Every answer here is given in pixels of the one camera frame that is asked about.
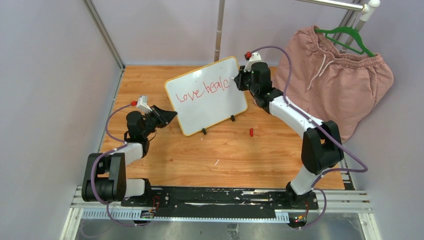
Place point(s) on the white metal clothes rack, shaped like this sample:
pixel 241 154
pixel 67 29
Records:
pixel 347 34

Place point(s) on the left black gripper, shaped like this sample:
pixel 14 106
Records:
pixel 163 117

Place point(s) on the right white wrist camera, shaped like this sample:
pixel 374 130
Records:
pixel 252 58

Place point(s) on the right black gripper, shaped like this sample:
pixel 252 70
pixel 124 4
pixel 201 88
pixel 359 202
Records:
pixel 240 78

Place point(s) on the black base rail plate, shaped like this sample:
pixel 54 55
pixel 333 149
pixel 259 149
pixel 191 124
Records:
pixel 224 205

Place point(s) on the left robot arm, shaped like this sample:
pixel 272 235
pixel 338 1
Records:
pixel 105 178

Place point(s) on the yellow framed whiteboard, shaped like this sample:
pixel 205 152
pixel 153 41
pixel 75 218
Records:
pixel 206 96

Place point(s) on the grey aluminium corner post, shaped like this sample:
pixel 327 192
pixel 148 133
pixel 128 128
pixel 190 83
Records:
pixel 104 33

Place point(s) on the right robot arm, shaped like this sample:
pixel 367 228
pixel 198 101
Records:
pixel 321 141

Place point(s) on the pink shorts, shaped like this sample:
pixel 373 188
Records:
pixel 330 85

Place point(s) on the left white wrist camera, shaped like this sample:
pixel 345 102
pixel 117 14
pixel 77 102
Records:
pixel 142 104

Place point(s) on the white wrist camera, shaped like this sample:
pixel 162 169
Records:
pixel 252 58
pixel 142 104

